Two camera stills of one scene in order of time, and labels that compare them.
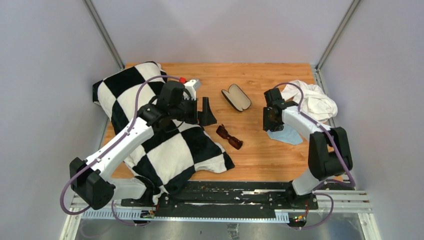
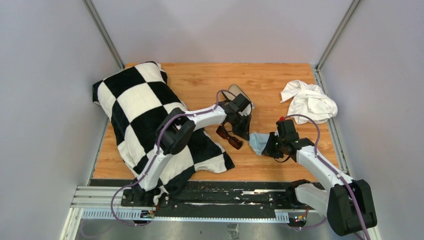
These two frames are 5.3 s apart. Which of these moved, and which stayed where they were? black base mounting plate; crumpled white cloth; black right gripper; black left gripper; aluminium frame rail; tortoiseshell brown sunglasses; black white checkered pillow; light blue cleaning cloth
Moved: black right gripper; light blue cleaning cloth; black left gripper
Stayed: black base mounting plate; aluminium frame rail; tortoiseshell brown sunglasses; crumpled white cloth; black white checkered pillow
